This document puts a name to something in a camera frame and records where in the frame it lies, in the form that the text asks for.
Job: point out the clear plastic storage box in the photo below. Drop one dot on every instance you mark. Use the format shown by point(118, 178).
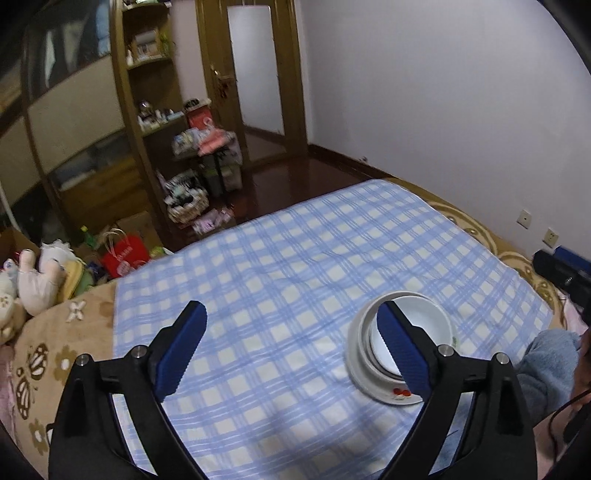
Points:
point(231, 177)

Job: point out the wicker basket with lace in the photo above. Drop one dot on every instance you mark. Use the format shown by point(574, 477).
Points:
point(187, 212)

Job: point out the black and white striped plush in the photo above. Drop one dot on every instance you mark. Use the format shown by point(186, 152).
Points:
point(182, 187)

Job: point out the open cardboard box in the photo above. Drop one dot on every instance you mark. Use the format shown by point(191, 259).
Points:
point(14, 244)
point(143, 226)

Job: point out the white wall socket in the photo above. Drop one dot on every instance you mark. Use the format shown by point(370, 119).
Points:
point(550, 236)
point(524, 218)

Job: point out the pink cloth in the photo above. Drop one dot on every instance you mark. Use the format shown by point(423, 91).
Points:
point(214, 141)

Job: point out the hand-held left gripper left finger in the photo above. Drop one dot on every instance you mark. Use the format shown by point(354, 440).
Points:
point(182, 355)

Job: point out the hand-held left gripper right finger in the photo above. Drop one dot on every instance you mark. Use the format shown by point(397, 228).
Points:
point(404, 350)

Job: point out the white cherry-print plate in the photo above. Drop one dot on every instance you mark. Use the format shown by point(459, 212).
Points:
point(369, 387)

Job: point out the cardboard box of pink packets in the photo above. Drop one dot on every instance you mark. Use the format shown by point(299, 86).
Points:
point(212, 221)

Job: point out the red paper bag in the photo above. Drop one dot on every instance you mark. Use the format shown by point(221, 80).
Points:
point(124, 258)

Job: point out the small red bowl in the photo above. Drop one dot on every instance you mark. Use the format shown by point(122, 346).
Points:
point(425, 314)

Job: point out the clear box of small items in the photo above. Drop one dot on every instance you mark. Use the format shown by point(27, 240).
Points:
point(187, 141)

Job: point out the wooden corner shelf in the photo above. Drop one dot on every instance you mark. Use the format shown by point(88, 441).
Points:
point(152, 64)

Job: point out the red box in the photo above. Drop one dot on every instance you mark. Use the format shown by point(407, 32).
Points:
point(199, 117)

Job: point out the golden patterned bedsheet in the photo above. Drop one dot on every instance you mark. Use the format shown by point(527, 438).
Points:
point(485, 240)

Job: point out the green bottle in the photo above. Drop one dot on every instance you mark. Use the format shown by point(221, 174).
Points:
point(88, 237)

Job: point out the small folding table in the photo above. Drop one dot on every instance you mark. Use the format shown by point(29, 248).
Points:
point(217, 170)

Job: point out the pink blanket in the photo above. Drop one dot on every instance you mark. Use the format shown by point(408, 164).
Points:
point(5, 392)

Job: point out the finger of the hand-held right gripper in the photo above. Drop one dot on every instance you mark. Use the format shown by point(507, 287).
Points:
point(563, 272)
point(575, 254)

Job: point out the white-haired plush doll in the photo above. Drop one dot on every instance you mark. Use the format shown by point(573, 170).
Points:
point(57, 251)

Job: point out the person's blue fleece clothing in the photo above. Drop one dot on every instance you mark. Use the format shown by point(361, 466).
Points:
point(549, 364)

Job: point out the yellow and green plush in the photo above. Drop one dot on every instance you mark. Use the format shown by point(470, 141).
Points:
point(76, 277)

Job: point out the cluster of small cosmetic bottles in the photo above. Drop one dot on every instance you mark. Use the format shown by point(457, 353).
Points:
point(157, 117)

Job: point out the blue checked cloth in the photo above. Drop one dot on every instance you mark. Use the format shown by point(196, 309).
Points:
point(277, 277)

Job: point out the wooden wardrobe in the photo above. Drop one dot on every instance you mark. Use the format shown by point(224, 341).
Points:
point(69, 124)

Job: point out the wooden door with frosted glass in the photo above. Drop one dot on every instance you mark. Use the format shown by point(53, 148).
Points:
point(295, 69)

